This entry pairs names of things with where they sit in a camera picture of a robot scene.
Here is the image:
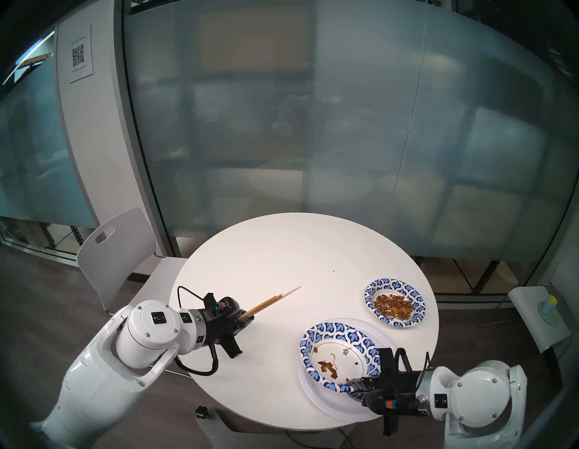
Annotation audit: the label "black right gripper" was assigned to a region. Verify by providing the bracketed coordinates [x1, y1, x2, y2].
[347, 348, 428, 436]

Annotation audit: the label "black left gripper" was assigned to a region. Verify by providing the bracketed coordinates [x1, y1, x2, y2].
[199, 293, 254, 359]

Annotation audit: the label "small white foam plate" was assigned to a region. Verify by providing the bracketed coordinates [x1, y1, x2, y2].
[299, 320, 396, 415]

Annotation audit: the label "large blue patterned paper bowl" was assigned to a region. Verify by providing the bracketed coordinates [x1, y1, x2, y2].
[300, 322, 381, 393]

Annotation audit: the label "small blue patterned paper bowl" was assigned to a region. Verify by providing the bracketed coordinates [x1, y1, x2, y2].
[365, 278, 426, 329]

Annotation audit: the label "brown food scraps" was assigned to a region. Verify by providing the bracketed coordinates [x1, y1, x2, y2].
[317, 353, 362, 376]

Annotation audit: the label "large white foam plate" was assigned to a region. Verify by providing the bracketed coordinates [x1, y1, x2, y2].
[296, 318, 399, 420]

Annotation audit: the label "minced brown food leftovers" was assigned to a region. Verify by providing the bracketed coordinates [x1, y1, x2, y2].
[374, 293, 414, 320]

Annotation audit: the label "black metal shelf brace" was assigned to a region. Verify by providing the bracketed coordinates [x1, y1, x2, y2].
[470, 260, 500, 294]

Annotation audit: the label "white chair holding bottle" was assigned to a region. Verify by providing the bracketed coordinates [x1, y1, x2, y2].
[508, 284, 573, 381]

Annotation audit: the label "clear bottle yellow cap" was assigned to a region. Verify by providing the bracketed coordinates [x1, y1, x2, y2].
[537, 295, 559, 325]

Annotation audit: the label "QR code paper sign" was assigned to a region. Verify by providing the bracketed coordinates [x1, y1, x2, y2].
[68, 25, 94, 84]

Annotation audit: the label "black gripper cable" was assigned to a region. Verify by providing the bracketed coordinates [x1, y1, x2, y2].
[177, 286, 208, 310]
[395, 347, 431, 377]
[174, 342, 220, 377]

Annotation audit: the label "black floor cable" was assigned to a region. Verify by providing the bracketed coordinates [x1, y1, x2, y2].
[286, 429, 354, 449]

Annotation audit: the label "white chair with handle hole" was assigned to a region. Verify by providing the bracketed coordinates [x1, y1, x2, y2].
[76, 207, 188, 317]

